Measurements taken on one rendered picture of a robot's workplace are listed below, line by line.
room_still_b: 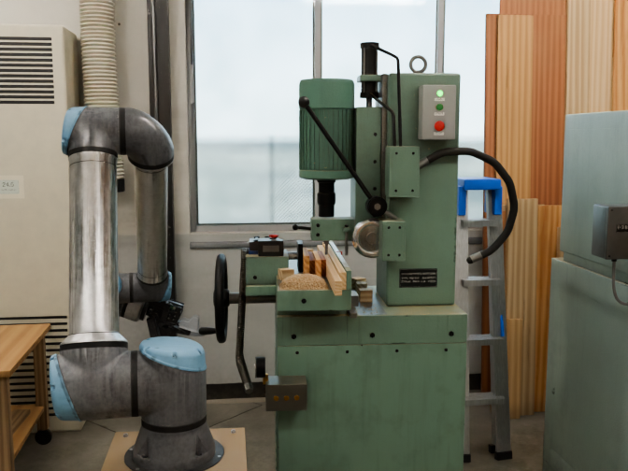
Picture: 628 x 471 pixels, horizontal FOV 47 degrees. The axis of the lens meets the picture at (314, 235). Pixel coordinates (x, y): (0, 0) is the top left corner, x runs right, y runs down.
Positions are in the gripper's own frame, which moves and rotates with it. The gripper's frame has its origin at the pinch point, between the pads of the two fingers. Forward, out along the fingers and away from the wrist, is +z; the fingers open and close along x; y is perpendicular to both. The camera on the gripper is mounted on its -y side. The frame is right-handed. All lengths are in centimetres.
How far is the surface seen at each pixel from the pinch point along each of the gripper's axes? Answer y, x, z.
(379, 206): 58, -11, 37
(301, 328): 16.4, -16.8, 27.0
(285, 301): 24.6, -26.6, 18.7
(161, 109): 61, 119, -51
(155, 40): 90, 117, -63
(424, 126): 85, -12, 41
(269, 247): 34.4, -3.7, 10.6
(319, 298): 28.5, -26.6, 27.4
